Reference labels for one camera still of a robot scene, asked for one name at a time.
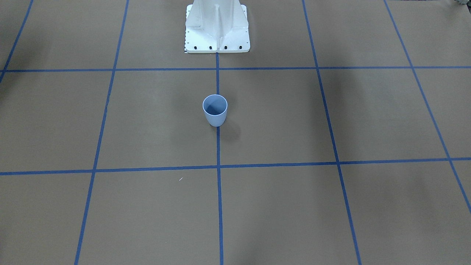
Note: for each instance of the blue plastic cup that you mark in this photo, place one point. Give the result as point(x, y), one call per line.
point(215, 108)

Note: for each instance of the white camera mast pedestal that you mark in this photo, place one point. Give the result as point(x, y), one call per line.
point(216, 26)

